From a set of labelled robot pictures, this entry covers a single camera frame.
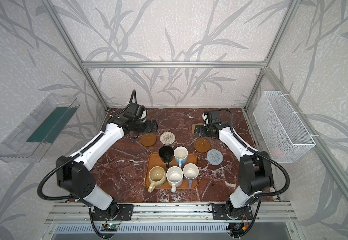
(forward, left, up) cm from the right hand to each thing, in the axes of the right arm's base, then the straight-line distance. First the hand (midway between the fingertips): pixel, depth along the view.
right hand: (202, 126), depth 91 cm
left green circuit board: (-50, +47, -14) cm, 70 cm away
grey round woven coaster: (-14, -8, -14) cm, 21 cm away
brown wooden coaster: (-1, +36, -14) cm, 39 cm away
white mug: (-26, +17, -12) cm, 33 cm away
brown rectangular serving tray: (-31, +11, -12) cm, 35 cm away
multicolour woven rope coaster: (0, +23, -13) cm, 27 cm away
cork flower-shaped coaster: (+10, +5, -14) cm, 18 cm away
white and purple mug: (-24, +7, -13) cm, 28 cm away
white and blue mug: (-14, +14, -10) cm, 22 cm away
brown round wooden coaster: (-5, -1, -14) cm, 15 cm away
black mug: (-13, +23, -10) cm, 28 cm away
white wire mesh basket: (-20, -30, +21) cm, 42 cm away
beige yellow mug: (-27, +27, -12) cm, 40 cm away
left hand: (-3, +29, +7) cm, 30 cm away
